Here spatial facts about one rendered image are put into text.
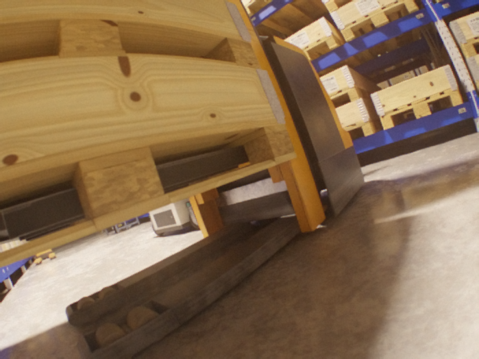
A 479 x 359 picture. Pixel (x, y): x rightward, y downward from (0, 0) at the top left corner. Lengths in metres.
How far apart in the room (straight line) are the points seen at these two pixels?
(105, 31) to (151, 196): 0.39
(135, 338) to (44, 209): 0.35
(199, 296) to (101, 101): 0.52
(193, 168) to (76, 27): 0.47
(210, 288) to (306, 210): 0.47
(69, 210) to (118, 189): 0.14
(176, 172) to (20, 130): 0.40
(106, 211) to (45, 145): 0.15
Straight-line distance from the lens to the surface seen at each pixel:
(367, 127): 2.35
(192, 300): 0.67
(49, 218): 0.54
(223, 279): 0.73
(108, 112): 0.49
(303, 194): 0.94
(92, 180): 0.44
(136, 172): 0.46
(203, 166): 0.70
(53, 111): 0.47
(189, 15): 0.82
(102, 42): 0.59
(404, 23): 2.52
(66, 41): 0.58
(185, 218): 2.22
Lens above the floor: 0.33
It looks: 1 degrees down
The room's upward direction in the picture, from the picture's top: 20 degrees counter-clockwise
